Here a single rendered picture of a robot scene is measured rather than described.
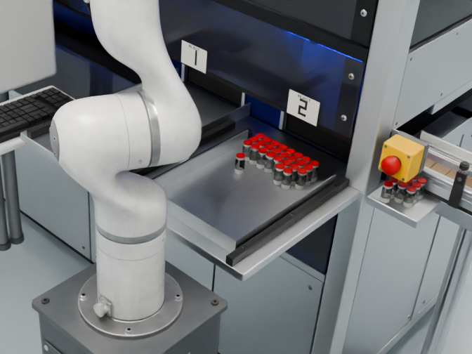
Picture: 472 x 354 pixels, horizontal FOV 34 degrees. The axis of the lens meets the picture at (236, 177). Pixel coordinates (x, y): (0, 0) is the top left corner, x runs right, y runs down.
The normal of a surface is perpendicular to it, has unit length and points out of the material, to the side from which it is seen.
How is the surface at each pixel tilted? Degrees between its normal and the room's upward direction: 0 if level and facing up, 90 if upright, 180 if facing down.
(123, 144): 74
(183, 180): 0
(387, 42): 90
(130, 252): 90
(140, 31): 78
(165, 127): 62
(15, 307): 0
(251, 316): 90
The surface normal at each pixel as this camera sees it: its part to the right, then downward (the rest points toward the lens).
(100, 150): 0.32, 0.36
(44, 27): 0.73, 0.43
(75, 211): -0.65, 0.38
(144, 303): 0.46, 0.53
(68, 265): 0.07, -0.83
